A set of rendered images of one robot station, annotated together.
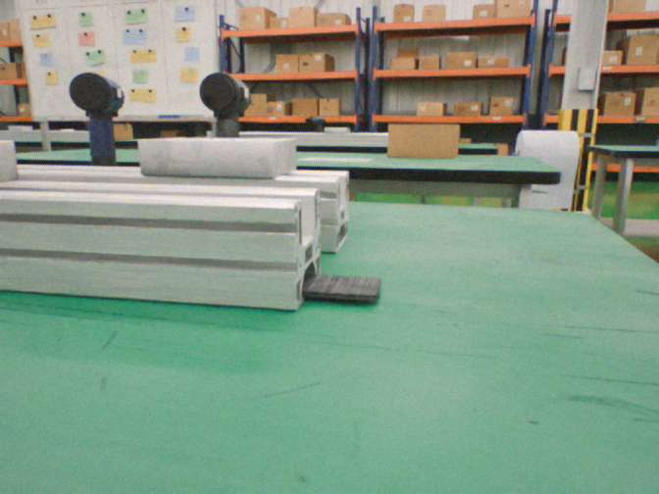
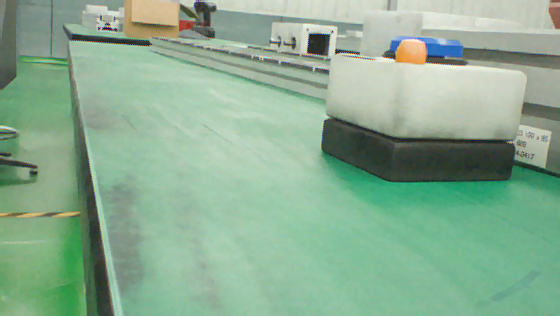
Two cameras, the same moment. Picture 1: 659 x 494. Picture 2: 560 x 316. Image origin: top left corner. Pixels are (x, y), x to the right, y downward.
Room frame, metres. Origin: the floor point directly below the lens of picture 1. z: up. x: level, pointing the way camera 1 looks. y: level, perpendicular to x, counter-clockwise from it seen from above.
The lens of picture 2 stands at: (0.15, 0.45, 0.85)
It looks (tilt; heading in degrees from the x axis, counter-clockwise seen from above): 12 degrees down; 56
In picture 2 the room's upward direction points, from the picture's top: 5 degrees clockwise
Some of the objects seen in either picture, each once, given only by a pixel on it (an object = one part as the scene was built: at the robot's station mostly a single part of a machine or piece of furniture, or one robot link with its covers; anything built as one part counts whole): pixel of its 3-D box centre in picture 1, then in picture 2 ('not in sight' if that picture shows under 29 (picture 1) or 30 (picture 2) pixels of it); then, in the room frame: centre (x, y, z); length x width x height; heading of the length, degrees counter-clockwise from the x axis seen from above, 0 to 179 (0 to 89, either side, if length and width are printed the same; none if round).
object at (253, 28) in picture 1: (295, 92); not in sight; (10.71, 0.69, 1.58); 2.83 x 0.98 x 3.15; 75
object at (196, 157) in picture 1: (223, 167); not in sight; (0.64, 0.13, 0.87); 0.16 x 0.11 x 0.07; 80
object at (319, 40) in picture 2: not in sight; (304, 44); (1.04, 1.71, 0.83); 0.11 x 0.10 x 0.10; 170
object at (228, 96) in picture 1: (232, 144); not in sight; (0.89, 0.17, 0.89); 0.20 x 0.08 x 0.22; 179
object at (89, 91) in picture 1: (107, 143); not in sight; (0.89, 0.38, 0.89); 0.20 x 0.08 x 0.22; 12
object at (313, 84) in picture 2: not in sight; (215, 58); (0.68, 1.47, 0.79); 0.96 x 0.04 x 0.03; 80
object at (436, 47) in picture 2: not in sight; (425, 54); (0.41, 0.71, 0.84); 0.04 x 0.04 x 0.02
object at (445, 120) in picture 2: not in sight; (429, 112); (0.42, 0.71, 0.81); 0.10 x 0.08 x 0.06; 170
